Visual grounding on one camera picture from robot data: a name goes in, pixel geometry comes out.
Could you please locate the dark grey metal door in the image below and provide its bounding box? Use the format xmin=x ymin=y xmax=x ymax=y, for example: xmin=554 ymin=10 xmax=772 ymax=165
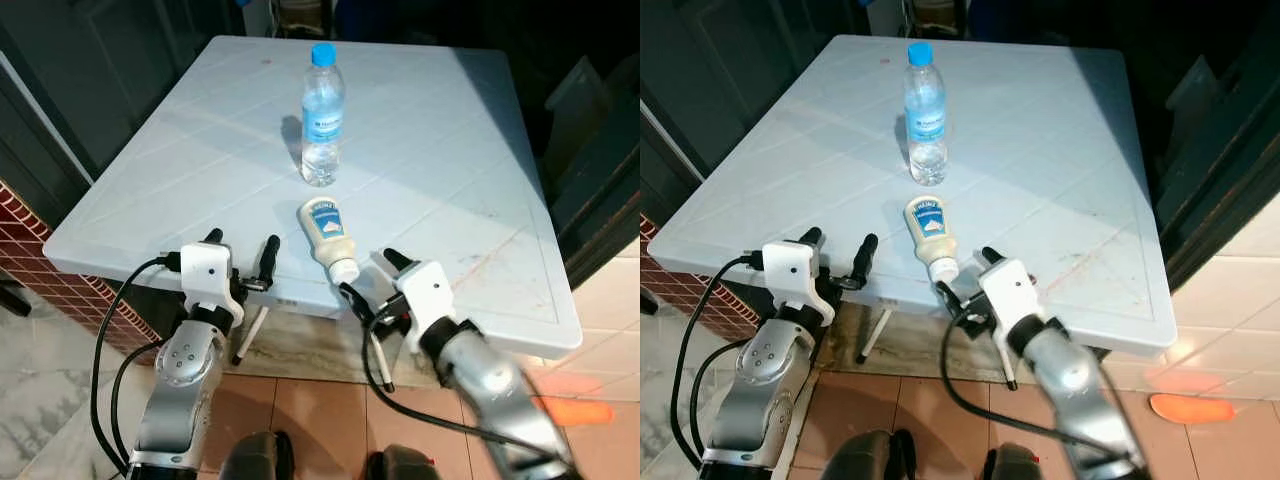
xmin=0 ymin=0 xmax=247 ymax=203
xmin=640 ymin=0 xmax=851 ymax=201

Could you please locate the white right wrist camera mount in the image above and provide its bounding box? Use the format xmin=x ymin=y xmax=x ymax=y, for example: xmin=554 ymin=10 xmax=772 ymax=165
xmin=977 ymin=258 xmax=1049 ymax=347
xmin=394 ymin=262 xmax=464 ymax=348

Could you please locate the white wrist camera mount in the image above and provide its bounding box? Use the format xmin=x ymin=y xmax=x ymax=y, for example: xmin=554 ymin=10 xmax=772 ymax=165
xmin=394 ymin=262 xmax=464 ymax=348
xmin=761 ymin=241 xmax=837 ymax=324
xmin=977 ymin=258 xmax=1049 ymax=347
xmin=179 ymin=243 xmax=247 ymax=324

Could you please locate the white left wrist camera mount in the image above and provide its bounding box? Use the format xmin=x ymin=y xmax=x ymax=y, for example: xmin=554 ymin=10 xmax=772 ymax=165
xmin=179 ymin=243 xmax=247 ymax=324
xmin=761 ymin=241 xmax=837 ymax=324

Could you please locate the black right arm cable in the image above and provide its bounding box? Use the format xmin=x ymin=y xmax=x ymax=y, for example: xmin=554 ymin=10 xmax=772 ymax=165
xmin=939 ymin=308 xmax=1133 ymax=453
xmin=361 ymin=308 xmax=567 ymax=467

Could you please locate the dark robot leg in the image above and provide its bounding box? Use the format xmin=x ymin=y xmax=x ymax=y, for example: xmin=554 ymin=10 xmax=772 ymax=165
xmin=219 ymin=431 xmax=297 ymax=480
xmin=819 ymin=429 xmax=917 ymax=480
xmin=984 ymin=444 xmax=1062 ymax=480
xmin=364 ymin=445 xmax=442 ymax=480

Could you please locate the dark right robot leg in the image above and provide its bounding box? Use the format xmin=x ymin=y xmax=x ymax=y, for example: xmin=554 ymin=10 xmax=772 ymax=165
xmin=984 ymin=444 xmax=1062 ymax=480
xmin=364 ymin=445 xmax=442 ymax=480

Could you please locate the dark left robot leg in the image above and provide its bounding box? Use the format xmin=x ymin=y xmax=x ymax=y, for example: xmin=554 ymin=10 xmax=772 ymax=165
xmin=819 ymin=429 xmax=917 ymax=480
xmin=219 ymin=431 xmax=297 ymax=480

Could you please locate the white plastic folding table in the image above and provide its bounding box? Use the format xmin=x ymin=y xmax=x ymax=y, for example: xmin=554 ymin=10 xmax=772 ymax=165
xmin=647 ymin=35 xmax=1180 ymax=357
xmin=42 ymin=35 xmax=584 ymax=359

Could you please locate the orange slipper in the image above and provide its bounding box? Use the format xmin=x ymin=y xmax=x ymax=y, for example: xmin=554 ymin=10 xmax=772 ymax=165
xmin=1149 ymin=392 xmax=1237 ymax=425
xmin=530 ymin=396 xmax=614 ymax=427

